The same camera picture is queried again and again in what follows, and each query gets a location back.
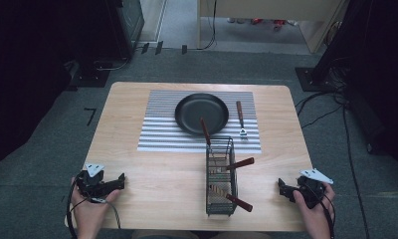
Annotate dark curtain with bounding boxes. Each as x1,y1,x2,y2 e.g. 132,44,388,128
0,0,125,178
310,0,398,170

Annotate long black floor cable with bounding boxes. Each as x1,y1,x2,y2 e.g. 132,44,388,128
341,103,372,239

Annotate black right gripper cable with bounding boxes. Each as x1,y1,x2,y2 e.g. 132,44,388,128
314,185,337,239

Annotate light wooden desk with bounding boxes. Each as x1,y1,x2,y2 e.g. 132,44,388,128
196,0,351,55

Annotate upright brown-handled utensil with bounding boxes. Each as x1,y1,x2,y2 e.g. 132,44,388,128
199,117,219,168

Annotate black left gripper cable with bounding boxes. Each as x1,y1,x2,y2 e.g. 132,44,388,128
66,172,89,239

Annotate black round plate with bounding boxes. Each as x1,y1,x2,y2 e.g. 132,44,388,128
173,92,231,136

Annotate person's right hand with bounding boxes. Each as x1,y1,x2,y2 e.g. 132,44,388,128
293,182,337,233

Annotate black wire cutlery basket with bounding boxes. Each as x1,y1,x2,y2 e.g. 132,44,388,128
205,135,239,218

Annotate red shoes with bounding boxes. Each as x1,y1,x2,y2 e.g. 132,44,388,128
250,18,288,32

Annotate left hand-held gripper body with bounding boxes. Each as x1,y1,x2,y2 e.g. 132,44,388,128
76,162,109,200

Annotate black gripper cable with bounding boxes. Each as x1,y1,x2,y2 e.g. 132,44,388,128
66,172,89,239
314,185,337,239

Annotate black stand base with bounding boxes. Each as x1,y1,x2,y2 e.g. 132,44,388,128
294,66,347,93
68,59,112,90

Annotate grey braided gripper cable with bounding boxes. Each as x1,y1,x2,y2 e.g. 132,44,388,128
90,197,122,231

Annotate dark cabinet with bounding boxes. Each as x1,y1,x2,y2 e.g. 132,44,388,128
106,0,145,62

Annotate person's left hand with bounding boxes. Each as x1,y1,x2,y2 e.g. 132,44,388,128
70,177,121,232

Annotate fork with brown handle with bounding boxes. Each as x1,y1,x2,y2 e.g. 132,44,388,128
235,100,249,140

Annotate grey striped placemat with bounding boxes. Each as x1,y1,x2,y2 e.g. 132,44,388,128
136,89,263,154

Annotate black hanging cable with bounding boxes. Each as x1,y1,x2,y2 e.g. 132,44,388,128
197,0,219,52

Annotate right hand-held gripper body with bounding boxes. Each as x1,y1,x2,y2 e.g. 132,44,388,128
296,167,334,210

